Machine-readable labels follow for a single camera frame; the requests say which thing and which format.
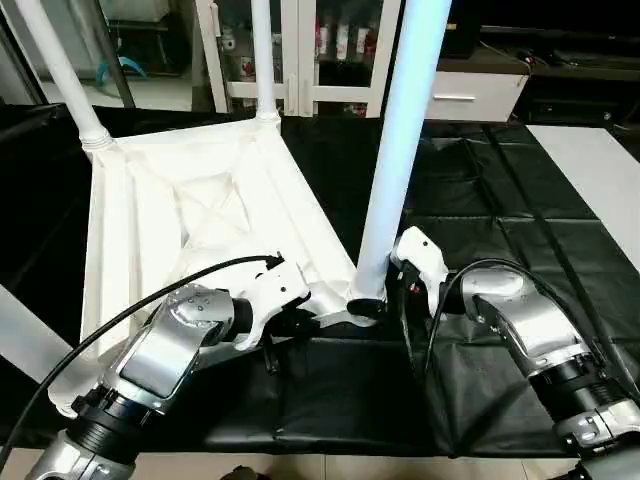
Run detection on grey pole stand blue brackets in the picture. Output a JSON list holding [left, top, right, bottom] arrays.
[[87, 0, 149, 109]]

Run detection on black low desk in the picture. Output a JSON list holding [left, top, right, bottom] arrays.
[[479, 27, 640, 126]]

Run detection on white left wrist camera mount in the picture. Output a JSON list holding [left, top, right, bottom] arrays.
[[234, 259, 314, 351]]

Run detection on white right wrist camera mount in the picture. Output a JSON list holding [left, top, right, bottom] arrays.
[[389, 225, 450, 319]]

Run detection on black work mat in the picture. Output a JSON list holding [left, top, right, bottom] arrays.
[[0, 102, 640, 459]]

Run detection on white drawer cabinet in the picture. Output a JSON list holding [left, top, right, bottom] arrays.
[[424, 69, 530, 124]]

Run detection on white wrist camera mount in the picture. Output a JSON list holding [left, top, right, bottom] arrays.
[[234, 259, 314, 351], [389, 225, 450, 319]]

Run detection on white flat board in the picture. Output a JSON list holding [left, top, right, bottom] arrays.
[[527, 123, 640, 274]]

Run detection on white glass door cabinet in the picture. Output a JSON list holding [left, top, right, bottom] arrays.
[[194, 0, 406, 119]]

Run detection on white plastic table top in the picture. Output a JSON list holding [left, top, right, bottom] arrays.
[[47, 114, 389, 419]]

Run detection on black storage unit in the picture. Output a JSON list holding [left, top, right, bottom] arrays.
[[107, 19, 194, 79]]

